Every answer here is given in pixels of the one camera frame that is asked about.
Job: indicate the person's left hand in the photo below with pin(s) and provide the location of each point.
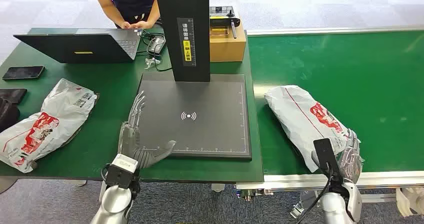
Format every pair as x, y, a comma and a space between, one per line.
141, 25

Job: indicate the person's right hand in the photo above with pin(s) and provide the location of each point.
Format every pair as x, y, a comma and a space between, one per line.
126, 25

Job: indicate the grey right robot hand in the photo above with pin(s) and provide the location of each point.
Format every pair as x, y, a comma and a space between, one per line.
351, 159

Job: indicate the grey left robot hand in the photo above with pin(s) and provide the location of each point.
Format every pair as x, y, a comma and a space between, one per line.
130, 139

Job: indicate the white mailer bag red stripe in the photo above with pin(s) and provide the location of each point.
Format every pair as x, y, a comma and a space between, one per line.
304, 119

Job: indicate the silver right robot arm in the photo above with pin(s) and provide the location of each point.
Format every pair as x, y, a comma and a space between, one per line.
341, 204

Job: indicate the person's left forearm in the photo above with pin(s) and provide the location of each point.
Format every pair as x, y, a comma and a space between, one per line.
154, 13

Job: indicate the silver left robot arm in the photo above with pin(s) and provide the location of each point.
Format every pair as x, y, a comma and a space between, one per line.
114, 202

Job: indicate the person's right forearm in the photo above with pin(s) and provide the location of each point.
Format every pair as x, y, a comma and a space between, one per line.
111, 10

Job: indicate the brown cardboard box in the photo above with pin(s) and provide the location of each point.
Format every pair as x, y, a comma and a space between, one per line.
227, 50

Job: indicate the green conveyor belt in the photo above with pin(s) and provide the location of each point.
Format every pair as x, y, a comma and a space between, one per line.
364, 66

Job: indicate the grey power adapter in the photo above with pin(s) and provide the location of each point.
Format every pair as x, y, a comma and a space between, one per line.
156, 45

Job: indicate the small clear plastic piece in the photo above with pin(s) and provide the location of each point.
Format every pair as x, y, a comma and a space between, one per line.
152, 62

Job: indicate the black scanner column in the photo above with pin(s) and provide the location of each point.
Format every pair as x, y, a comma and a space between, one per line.
182, 3

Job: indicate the black laptop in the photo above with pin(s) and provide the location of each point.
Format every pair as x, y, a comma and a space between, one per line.
82, 45

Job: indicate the white sneaker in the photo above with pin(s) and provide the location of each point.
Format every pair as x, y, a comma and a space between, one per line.
409, 201

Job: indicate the black yellow remote controller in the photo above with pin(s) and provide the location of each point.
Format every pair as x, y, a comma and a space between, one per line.
220, 15

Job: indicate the white mailer bag red print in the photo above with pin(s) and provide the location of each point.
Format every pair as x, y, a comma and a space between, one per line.
46, 126

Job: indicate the white table foot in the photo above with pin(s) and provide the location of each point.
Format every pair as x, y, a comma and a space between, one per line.
218, 187

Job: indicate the black smartphone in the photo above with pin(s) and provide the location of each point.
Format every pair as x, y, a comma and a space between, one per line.
23, 72

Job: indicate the rounded black bag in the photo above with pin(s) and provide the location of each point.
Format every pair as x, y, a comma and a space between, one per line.
7, 114

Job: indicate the flat black case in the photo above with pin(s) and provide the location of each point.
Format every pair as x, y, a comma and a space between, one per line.
11, 95

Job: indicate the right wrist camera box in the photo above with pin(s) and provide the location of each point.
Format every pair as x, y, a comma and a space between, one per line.
328, 156

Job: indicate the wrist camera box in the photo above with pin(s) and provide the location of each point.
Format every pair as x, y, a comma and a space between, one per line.
328, 156
121, 171

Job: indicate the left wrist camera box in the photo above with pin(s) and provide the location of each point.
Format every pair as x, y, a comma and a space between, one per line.
121, 171

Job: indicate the aluminium conveyor frame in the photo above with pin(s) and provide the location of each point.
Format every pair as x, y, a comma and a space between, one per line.
391, 180

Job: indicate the black scanner base plate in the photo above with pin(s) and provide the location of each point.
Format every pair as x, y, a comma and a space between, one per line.
198, 133

